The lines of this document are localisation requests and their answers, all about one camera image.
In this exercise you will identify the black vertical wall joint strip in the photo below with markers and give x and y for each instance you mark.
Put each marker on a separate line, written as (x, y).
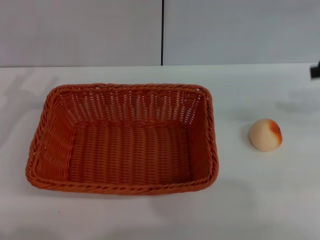
(162, 32)

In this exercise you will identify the peach coloured toy fruit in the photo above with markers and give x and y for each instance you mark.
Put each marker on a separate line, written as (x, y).
(263, 136)

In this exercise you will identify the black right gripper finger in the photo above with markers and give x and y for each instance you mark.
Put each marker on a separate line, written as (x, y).
(316, 71)

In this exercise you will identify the orange woven plastic basket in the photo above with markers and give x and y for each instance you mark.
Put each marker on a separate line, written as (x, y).
(130, 155)

